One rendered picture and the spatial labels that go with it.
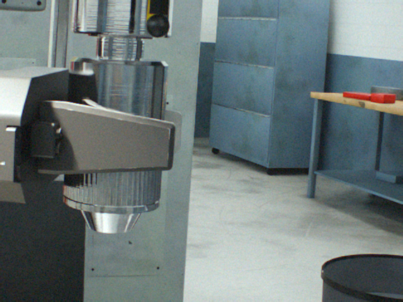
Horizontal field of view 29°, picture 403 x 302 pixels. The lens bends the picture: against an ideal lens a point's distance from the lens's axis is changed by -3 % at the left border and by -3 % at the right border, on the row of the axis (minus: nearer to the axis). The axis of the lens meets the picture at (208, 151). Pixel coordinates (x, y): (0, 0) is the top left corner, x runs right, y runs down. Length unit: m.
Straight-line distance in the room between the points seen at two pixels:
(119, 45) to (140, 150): 0.05
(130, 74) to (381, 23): 7.02
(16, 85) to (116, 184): 0.07
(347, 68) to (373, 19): 0.59
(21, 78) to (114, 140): 0.05
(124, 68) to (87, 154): 0.04
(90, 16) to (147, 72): 0.04
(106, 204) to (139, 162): 0.03
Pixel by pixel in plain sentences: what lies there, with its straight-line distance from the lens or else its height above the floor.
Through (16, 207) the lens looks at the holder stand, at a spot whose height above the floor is 1.12.
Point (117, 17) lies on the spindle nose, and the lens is 0.36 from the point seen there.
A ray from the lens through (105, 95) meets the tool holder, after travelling 0.36.
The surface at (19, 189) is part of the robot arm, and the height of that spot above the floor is 1.21.
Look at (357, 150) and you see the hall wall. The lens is 7.59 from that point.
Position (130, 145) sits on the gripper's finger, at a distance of 0.35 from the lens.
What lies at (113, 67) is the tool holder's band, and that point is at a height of 1.27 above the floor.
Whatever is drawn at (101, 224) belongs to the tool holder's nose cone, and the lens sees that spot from 0.38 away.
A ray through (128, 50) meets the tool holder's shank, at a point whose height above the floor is 1.27.
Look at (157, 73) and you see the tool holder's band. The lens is 0.37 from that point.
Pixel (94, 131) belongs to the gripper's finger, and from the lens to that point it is 0.35.
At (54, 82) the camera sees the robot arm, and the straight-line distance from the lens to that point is 0.39.
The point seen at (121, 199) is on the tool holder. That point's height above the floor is 1.21.
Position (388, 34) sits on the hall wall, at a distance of 7.28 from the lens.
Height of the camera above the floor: 1.28
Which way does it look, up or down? 8 degrees down
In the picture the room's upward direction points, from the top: 4 degrees clockwise
